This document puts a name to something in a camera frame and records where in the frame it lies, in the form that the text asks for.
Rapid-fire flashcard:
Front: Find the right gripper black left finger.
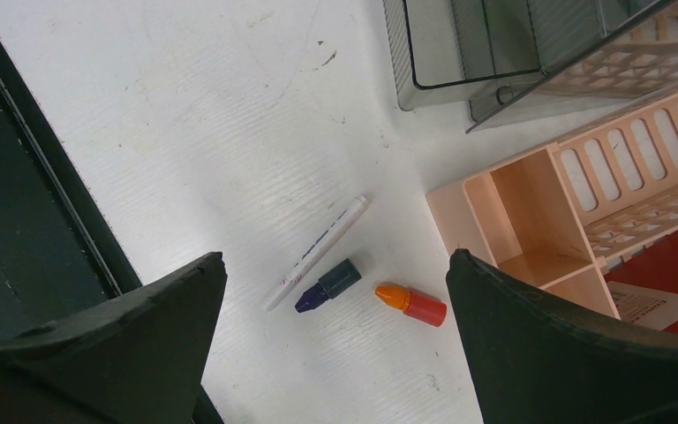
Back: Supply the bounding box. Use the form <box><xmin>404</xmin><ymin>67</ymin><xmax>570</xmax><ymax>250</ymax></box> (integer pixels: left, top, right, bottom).
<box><xmin>0</xmin><ymin>252</ymin><xmax>228</xmax><ymax>423</ymax></box>

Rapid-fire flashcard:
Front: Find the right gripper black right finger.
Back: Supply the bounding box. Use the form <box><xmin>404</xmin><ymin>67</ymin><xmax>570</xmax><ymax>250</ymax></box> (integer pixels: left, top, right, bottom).
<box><xmin>446</xmin><ymin>249</ymin><xmax>678</xmax><ymax>423</ymax></box>

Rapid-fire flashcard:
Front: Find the small red-orange marker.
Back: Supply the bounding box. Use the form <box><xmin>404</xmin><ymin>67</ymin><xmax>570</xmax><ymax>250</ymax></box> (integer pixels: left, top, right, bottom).
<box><xmin>375</xmin><ymin>284</ymin><xmax>448</xmax><ymax>327</ymax></box>

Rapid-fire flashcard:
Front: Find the clear grey drawer box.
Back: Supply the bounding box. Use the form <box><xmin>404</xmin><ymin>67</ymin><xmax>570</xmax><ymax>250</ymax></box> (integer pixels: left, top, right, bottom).
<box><xmin>382</xmin><ymin>1</ymin><xmax>670</xmax><ymax>128</ymax></box>

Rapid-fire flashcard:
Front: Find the peach file organizer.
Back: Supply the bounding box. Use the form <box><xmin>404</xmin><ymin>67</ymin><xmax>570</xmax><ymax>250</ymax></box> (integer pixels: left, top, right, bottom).
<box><xmin>425</xmin><ymin>0</ymin><xmax>678</xmax><ymax>320</ymax></box>

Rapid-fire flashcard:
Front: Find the white pen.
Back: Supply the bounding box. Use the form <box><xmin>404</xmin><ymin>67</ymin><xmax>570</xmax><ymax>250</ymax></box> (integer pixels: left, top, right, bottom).
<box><xmin>263</xmin><ymin>195</ymin><xmax>369</xmax><ymax>312</ymax></box>

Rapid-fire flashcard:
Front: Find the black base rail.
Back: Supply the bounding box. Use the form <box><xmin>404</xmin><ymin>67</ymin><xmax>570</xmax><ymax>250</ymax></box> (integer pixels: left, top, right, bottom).
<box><xmin>0</xmin><ymin>42</ymin><xmax>221</xmax><ymax>423</ymax></box>

